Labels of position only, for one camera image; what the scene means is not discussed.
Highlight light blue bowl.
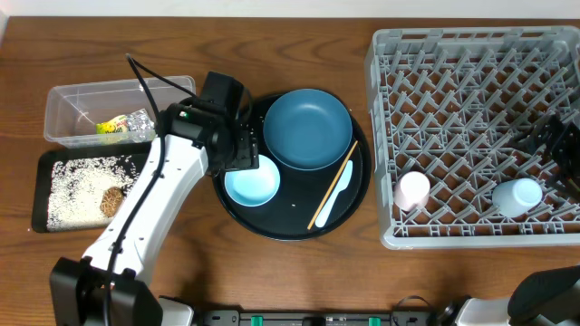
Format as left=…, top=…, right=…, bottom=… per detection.
left=225, top=155, right=281, bottom=207

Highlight light blue cup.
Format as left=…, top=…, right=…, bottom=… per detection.
left=492, top=178, right=543, bottom=217

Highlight dark blue plate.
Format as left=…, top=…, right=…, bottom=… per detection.
left=263, top=89, right=353, bottom=171

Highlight yellow foil snack wrapper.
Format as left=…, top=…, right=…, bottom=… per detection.
left=95, top=109, right=154, bottom=134

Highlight wooden chopstick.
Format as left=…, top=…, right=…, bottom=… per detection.
left=307, top=140, right=359, bottom=230

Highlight light blue plastic knife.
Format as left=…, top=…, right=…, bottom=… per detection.
left=314, top=160, right=353, bottom=228

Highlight brown walnut cookie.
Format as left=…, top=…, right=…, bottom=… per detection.
left=100, top=187, right=124, bottom=217

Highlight pink cup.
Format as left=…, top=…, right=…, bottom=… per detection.
left=393, top=171, right=430, bottom=212

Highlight white rice pile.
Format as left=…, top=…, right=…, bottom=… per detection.
left=47, top=155, right=145, bottom=232

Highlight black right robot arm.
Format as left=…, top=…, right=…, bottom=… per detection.
left=428, top=114, right=579, bottom=325

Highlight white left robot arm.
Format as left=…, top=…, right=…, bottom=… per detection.
left=49, top=98, right=258, bottom=325

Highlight grey dishwasher rack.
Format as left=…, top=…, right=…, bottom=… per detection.
left=364, top=26, right=579, bottom=250

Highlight black rectangular tray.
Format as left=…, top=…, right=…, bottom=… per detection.
left=31, top=142, right=150, bottom=233

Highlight round black tray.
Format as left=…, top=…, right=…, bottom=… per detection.
left=213, top=120, right=372, bottom=241

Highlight clear plastic bin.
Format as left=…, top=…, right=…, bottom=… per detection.
left=43, top=75, right=197, bottom=149

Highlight black rail base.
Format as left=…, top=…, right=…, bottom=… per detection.
left=192, top=310, right=434, bottom=326

